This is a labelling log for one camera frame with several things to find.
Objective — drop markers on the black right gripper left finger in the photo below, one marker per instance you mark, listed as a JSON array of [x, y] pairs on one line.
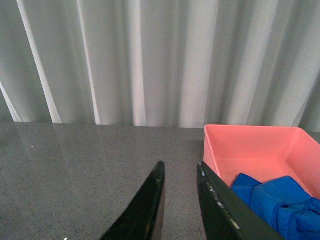
[[143, 218]]

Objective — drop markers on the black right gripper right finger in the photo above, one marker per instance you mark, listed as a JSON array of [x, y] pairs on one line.
[[224, 215]]

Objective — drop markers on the blue microfiber cloth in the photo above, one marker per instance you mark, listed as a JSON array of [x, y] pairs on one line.
[[283, 204]]

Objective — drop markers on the pink plastic bin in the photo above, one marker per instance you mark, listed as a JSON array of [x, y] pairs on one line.
[[263, 153]]

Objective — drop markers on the white pleated curtain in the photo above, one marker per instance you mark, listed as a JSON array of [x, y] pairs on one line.
[[161, 63]]

